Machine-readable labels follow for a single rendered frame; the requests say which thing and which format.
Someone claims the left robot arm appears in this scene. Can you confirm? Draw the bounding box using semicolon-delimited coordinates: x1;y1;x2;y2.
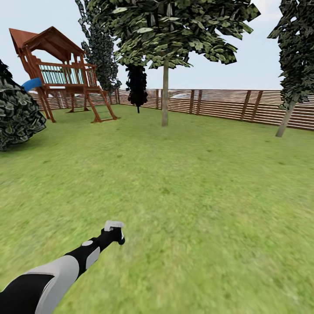
0;221;124;314

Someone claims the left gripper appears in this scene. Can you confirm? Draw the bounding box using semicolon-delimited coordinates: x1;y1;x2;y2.
101;228;123;245

